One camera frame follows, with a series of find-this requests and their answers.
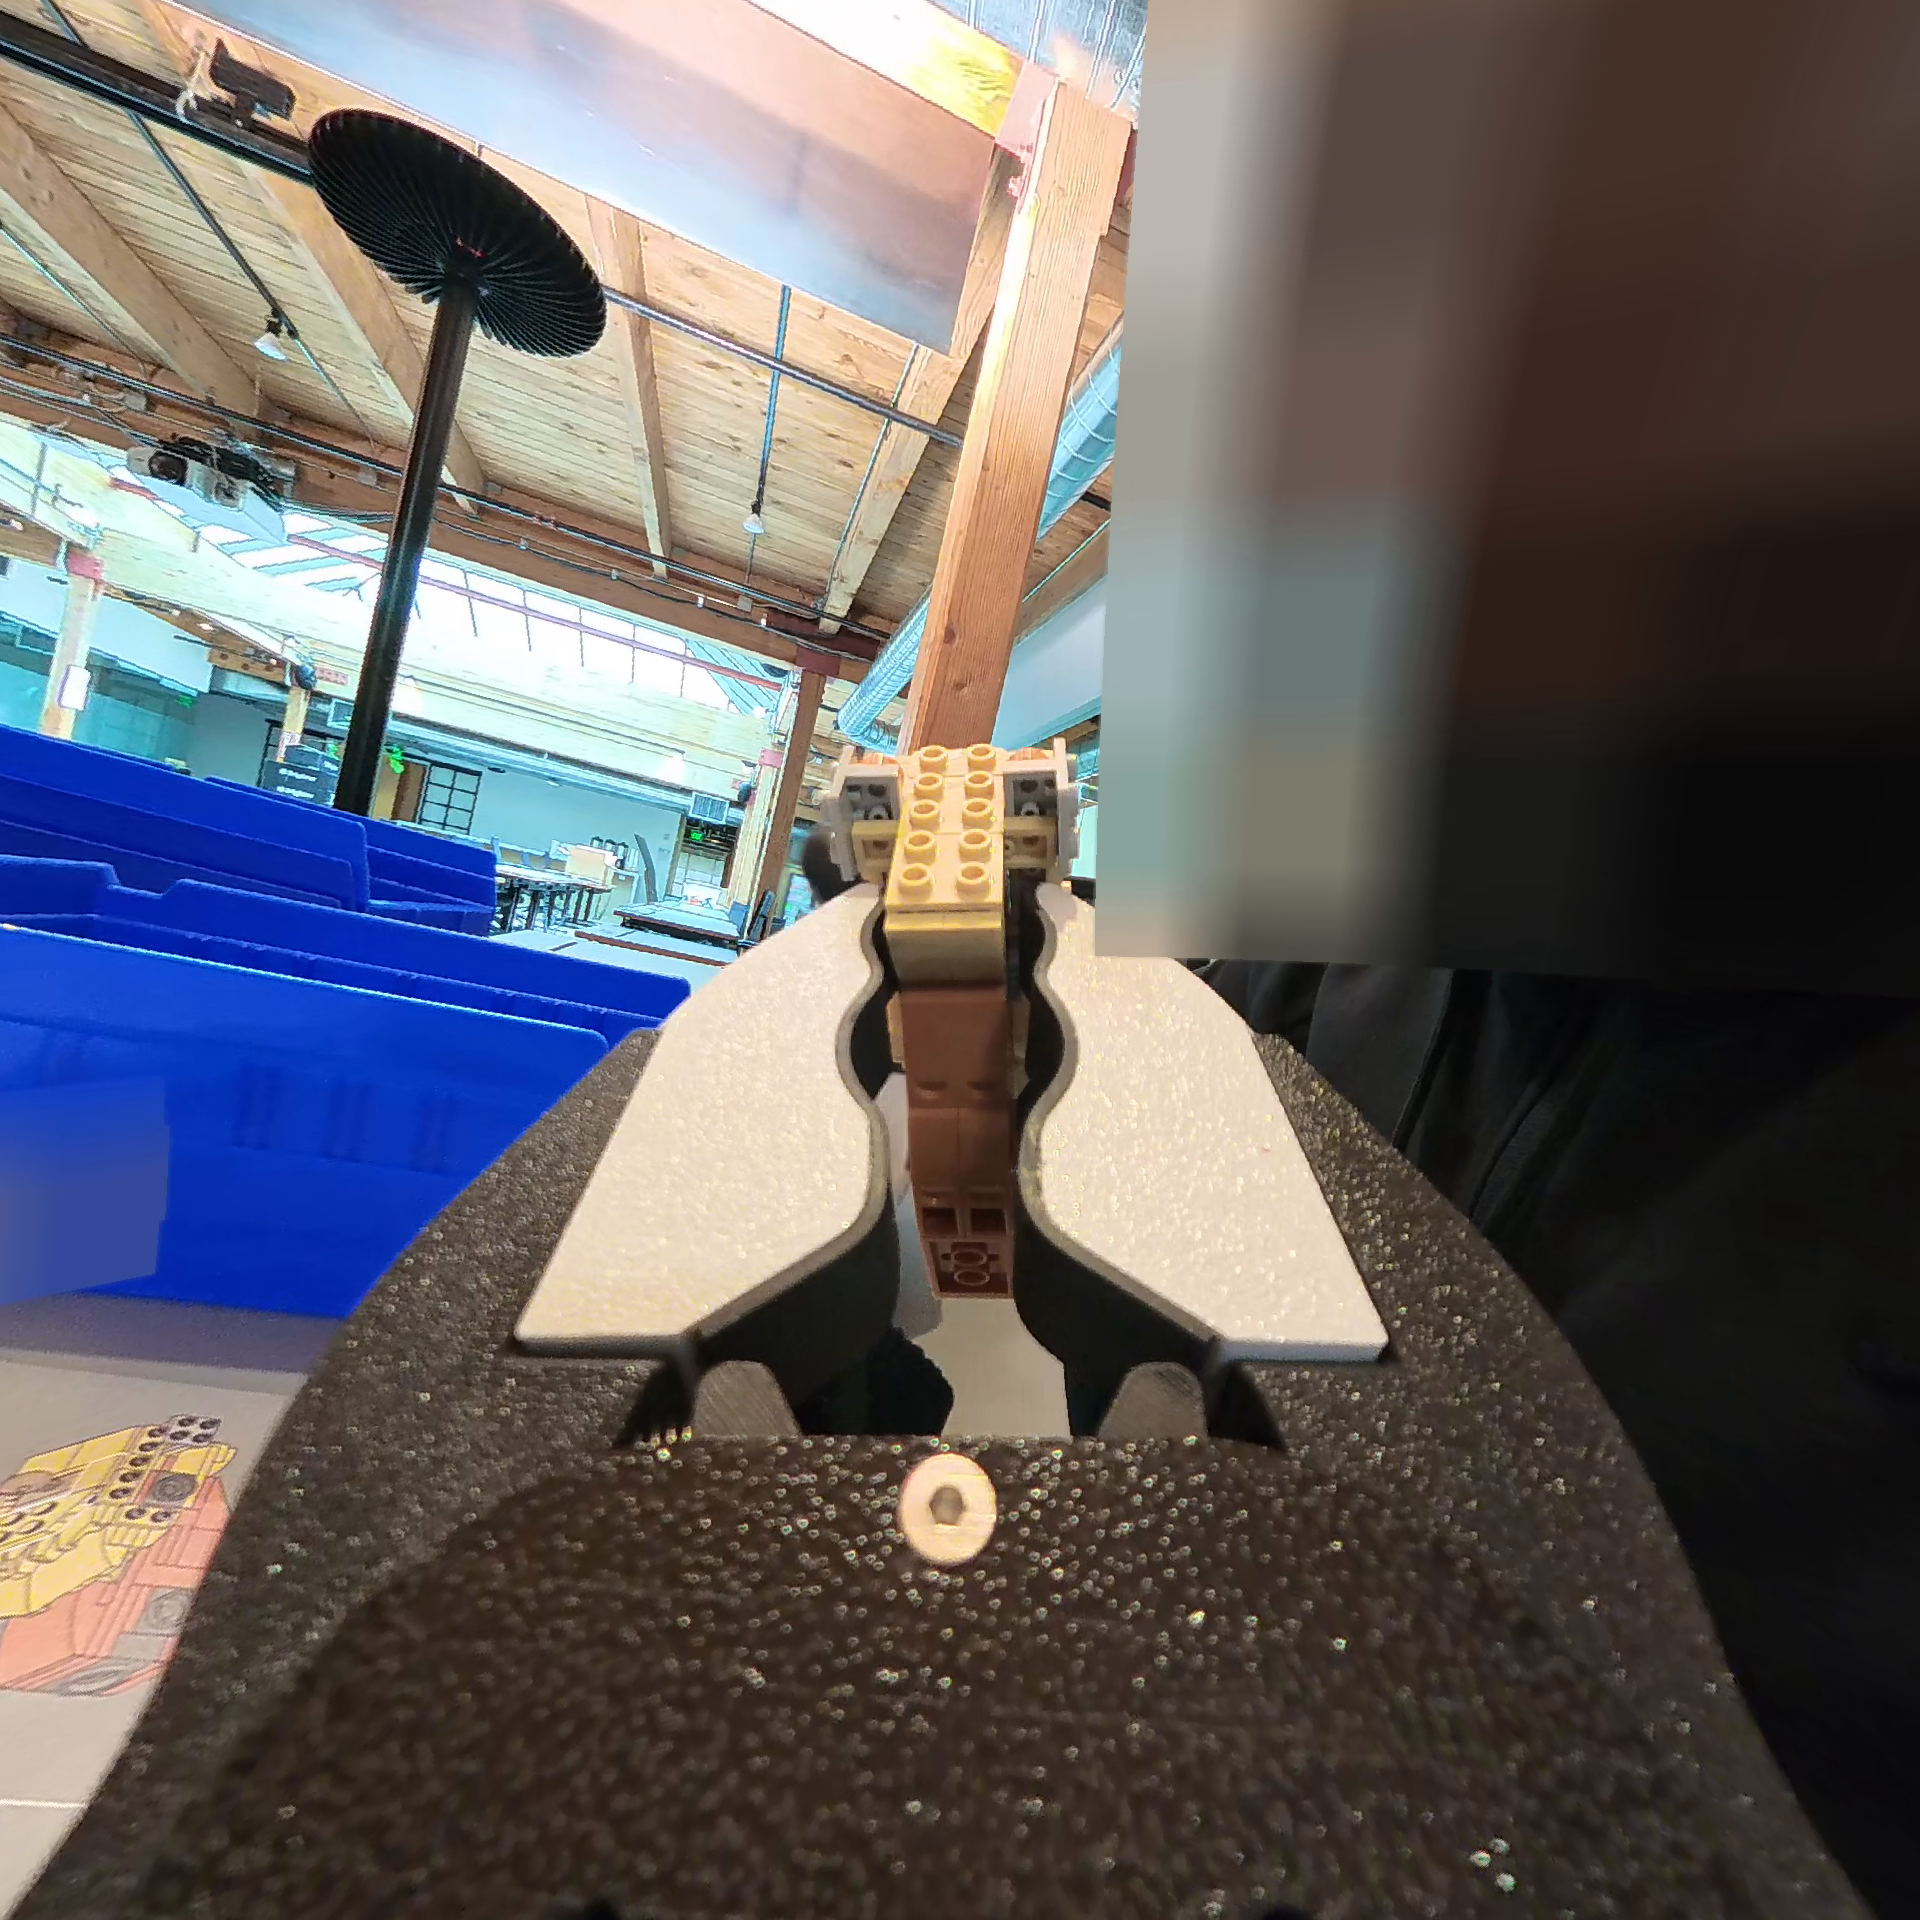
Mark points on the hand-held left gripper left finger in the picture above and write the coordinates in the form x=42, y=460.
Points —
x=721, y=1187

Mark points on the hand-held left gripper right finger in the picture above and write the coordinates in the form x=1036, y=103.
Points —
x=1200, y=1187

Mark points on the tan brick model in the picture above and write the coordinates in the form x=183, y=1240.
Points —
x=955, y=871

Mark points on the blue plastic bin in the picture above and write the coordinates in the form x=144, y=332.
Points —
x=210, y=813
x=299, y=1172

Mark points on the grey desk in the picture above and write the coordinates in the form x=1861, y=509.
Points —
x=47, y=1757

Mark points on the person's black jacket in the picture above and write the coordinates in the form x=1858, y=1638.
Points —
x=1680, y=1352

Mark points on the wooden pillar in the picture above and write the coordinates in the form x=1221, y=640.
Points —
x=1005, y=422

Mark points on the black pole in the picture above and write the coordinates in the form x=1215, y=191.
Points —
x=451, y=240

